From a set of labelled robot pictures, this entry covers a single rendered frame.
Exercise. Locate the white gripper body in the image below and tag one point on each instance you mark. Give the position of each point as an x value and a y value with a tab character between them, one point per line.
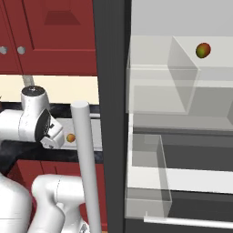
51	142

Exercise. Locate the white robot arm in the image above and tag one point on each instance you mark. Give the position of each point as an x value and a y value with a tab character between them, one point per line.
28	119

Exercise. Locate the dark grey fridge door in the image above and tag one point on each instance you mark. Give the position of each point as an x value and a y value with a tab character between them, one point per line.
112	106

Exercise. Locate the small clear fridge bin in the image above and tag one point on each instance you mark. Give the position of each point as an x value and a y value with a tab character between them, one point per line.
145	182

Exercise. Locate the large clear fridge bin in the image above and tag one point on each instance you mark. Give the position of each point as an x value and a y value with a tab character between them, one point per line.
157	88

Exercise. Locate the open fridge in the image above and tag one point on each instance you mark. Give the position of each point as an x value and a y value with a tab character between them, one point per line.
194	142

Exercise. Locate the green red mango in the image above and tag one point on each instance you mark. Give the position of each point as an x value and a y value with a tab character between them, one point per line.
203	50

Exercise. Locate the red yellow fruit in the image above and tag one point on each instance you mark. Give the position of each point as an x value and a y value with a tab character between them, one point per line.
70	138

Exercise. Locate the red base cabinet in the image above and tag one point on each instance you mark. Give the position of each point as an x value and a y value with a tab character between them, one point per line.
63	170

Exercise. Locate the grey sink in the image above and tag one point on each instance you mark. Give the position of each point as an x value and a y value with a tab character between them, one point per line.
94	133

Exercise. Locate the grey tap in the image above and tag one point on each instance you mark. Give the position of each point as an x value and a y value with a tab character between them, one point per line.
28	80

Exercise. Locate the grey cupboard knob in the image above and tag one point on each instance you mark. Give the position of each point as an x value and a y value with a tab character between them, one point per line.
2	50
21	50

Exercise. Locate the red cupboard door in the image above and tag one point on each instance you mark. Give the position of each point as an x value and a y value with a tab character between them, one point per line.
3	30
57	36

